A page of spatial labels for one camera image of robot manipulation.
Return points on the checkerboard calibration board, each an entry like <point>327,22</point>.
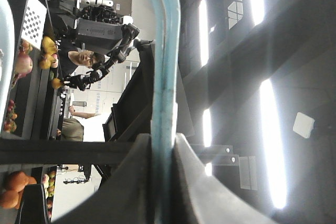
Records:
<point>33,24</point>

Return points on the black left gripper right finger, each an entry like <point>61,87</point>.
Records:
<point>199,198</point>

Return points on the light blue shopping basket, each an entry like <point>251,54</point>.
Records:
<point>163,124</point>

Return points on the black wooden produce stand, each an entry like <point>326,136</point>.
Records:
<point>36,100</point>

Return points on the person in dark shirt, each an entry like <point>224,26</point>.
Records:
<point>71,58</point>

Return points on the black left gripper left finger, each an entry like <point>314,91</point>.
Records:
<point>124,197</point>

